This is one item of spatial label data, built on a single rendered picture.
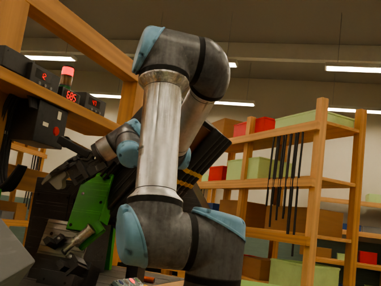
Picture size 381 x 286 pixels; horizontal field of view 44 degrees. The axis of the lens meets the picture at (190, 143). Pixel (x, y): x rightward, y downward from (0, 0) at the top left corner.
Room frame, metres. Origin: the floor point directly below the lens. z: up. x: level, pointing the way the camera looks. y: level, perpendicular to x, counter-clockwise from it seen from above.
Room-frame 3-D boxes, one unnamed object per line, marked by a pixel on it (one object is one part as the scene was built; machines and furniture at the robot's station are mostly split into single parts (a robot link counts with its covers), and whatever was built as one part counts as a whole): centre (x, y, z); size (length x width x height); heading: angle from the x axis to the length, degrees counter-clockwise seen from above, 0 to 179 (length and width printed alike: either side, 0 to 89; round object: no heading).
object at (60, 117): (1.71, 0.56, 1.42); 0.17 x 0.12 x 0.15; 158
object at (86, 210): (1.64, 0.30, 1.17); 0.13 x 0.12 x 0.20; 158
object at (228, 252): (1.00, -0.07, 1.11); 0.13 x 0.12 x 0.14; 107
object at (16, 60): (1.54, 0.64, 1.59); 0.15 x 0.07 x 0.07; 158
